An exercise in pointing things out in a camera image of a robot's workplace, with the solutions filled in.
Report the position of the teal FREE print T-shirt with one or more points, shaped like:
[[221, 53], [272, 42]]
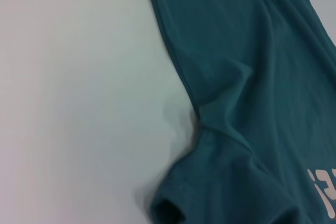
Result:
[[249, 77]]

